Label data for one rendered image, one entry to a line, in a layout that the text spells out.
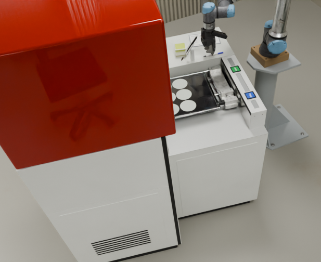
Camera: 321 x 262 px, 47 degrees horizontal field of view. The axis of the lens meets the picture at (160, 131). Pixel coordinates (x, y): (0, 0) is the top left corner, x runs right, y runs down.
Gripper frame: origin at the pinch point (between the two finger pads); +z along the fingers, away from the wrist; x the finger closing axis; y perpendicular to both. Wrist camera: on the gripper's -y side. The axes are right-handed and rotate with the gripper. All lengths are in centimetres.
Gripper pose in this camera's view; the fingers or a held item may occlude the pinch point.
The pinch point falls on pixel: (213, 52)
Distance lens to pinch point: 254.7
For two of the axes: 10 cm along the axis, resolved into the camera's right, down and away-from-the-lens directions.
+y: -9.7, 2.2, -0.5
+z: 1.2, 6.9, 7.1
